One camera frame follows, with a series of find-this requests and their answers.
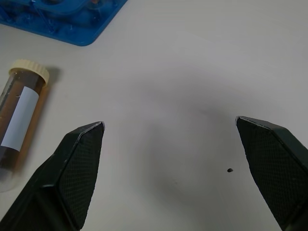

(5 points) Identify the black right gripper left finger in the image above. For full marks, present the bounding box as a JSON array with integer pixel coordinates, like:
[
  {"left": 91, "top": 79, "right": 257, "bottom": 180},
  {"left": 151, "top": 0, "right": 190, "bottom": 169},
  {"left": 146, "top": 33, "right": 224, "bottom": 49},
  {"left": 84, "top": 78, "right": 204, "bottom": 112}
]
[{"left": 0, "top": 121, "right": 105, "bottom": 231}]

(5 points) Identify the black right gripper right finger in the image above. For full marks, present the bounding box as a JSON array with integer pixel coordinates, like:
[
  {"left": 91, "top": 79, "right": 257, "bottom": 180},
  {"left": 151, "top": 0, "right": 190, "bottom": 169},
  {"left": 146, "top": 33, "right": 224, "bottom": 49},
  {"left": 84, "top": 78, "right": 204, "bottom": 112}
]
[{"left": 234, "top": 115, "right": 308, "bottom": 231}]

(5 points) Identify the brown tube with cream cap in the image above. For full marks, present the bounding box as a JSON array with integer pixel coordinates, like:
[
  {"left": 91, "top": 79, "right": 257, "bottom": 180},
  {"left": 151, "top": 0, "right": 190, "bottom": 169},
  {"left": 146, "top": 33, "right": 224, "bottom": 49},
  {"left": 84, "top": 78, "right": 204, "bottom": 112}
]
[{"left": 0, "top": 59, "right": 51, "bottom": 193}]

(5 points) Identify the blue plastic tray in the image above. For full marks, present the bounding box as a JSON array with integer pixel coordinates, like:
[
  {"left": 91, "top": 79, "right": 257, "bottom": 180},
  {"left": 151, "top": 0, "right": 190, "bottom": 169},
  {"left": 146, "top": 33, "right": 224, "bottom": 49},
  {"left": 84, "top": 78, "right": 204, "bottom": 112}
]
[{"left": 0, "top": 0, "right": 129, "bottom": 47}]

